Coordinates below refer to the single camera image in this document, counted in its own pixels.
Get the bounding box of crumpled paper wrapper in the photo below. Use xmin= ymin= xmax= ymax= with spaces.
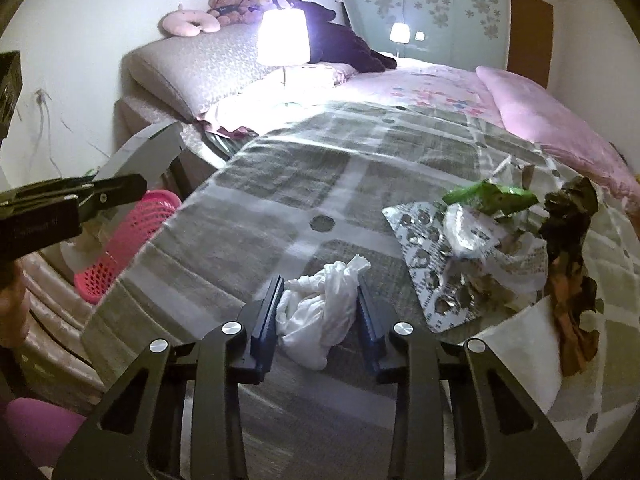
xmin=492 ymin=154 xmax=561 ymax=192

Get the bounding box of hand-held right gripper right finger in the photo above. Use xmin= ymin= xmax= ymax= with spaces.
xmin=356 ymin=280 xmax=583 ymax=480

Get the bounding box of purple cloth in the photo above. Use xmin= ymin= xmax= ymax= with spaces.
xmin=4 ymin=396 xmax=88 ymax=466

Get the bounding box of pink flowered bedsheet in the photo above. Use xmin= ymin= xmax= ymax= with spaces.
xmin=200 ymin=57 xmax=506 ymax=141

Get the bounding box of pink plastic mesh basket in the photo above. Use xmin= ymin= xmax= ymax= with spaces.
xmin=74 ymin=189 xmax=183 ymax=306

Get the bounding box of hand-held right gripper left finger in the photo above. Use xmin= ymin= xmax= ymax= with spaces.
xmin=52 ymin=276 xmax=287 ymax=480

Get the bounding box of brown wooden door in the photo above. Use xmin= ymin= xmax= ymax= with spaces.
xmin=507 ymin=0 xmax=555 ymax=91

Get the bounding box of white tissue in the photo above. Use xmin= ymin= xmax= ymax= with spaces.
xmin=276 ymin=254 xmax=372 ymax=372

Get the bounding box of dark purple plush toy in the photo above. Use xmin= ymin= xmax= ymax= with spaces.
xmin=295 ymin=2 xmax=398 ymax=73

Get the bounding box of grey headboard cushion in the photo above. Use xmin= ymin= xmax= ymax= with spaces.
xmin=122 ymin=25 xmax=286 ymax=121

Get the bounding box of brown teddy bear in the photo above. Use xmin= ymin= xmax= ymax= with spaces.
xmin=207 ymin=0 xmax=262 ymax=27

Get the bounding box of flowered sliding door wardrobe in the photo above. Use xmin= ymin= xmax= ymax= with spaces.
xmin=345 ymin=0 xmax=511 ymax=68

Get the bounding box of green bed mat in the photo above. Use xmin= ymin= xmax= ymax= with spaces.
xmin=202 ymin=127 xmax=261 ymax=153

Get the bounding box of silver blister pack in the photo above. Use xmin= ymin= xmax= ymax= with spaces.
xmin=382 ymin=200 xmax=501 ymax=335

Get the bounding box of grey checked blanket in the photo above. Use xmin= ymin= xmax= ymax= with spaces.
xmin=80 ymin=100 xmax=640 ymax=480

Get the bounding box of white table lamp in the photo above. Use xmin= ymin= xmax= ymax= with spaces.
xmin=256 ymin=8 xmax=311 ymax=106

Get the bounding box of clear plastic wrapper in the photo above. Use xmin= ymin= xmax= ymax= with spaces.
xmin=442 ymin=205 xmax=548 ymax=306

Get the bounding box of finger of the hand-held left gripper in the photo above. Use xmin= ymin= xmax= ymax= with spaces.
xmin=77 ymin=174 xmax=149 ymax=224

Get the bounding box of person's left hand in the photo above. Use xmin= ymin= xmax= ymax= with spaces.
xmin=0 ymin=265 xmax=26 ymax=348

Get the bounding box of dark brown wrapper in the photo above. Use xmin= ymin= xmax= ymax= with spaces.
xmin=542 ymin=176 xmax=601 ymax=376

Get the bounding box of pink quilt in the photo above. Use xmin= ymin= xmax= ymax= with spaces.
xmin=475 ymin=65 xmax=640 ymax=211

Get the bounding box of beige quilted cloth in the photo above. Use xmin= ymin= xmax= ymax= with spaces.
xmin=20 ymin=247 xmax=108 ymax=386

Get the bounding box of green snack wrapper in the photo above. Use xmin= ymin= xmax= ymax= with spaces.
xmin=442 ymin=180 xmax=541 ymax=216

